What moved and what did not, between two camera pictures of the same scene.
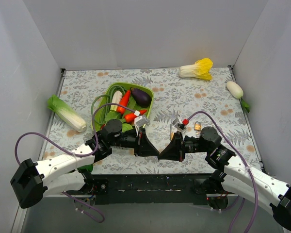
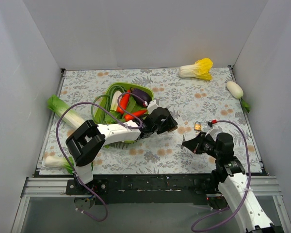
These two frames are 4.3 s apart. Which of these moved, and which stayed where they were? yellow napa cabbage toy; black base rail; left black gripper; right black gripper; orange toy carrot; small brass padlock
Moved: left black gripper; right black gripper
Stayed: yellow napa cabbage toy; black base rail; small brass padlock; orange toy carrot
